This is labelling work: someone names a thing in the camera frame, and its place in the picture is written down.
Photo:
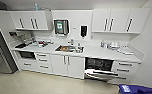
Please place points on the stainless steel dishwasher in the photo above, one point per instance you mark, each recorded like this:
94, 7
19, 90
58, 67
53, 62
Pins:
98, 75

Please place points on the chrome sink faucet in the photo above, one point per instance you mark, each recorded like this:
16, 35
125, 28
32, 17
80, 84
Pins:
71, 42

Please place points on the black soap dispenser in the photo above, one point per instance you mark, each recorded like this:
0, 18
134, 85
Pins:
83, 31

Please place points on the steel kitchen sink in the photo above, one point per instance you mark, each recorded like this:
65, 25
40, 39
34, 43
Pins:
58, 50

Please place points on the white two-door base cabinet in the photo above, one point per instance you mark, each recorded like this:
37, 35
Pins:
68, 66

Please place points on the steel paper towel dispenser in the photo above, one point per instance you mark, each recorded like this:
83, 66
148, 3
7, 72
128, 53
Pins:
61, 27

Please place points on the blue dish soap bottle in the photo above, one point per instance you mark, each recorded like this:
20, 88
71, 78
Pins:
102, 43

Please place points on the white drawer unit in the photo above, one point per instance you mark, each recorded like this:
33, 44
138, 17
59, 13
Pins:
43, 62
125, 70

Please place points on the stack of white plates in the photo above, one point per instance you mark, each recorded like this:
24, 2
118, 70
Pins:
113, 45

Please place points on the white dish towel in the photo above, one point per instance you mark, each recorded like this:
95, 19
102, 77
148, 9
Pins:
126, 51

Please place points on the black built-in microwave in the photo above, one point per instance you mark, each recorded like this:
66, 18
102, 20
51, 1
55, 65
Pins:
26, 55

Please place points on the pale blue spray bottle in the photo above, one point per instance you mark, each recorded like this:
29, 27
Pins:
36, 6

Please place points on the stainless steel refrigerator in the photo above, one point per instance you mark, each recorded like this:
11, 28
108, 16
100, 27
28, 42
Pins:
2, 46

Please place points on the blue lidded recycling bin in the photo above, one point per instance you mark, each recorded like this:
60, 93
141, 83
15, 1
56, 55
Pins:
138, 89

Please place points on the white wall cabinet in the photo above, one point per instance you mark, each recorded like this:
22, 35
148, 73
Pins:
120, 20
30, 20

